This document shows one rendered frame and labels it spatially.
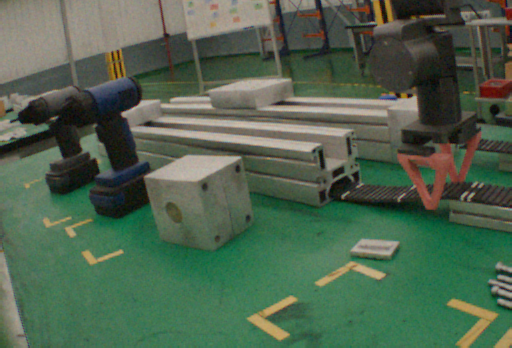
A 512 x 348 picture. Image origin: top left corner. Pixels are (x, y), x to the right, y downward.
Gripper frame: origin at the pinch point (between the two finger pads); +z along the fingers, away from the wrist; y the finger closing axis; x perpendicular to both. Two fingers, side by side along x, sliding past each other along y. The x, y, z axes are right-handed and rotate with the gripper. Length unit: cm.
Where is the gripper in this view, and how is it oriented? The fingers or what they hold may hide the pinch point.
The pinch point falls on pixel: (444, 190)
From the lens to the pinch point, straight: 61.2
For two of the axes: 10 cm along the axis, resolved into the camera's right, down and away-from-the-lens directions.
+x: 6.5, 0.9, -7.6
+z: 1.8, 9.5, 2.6
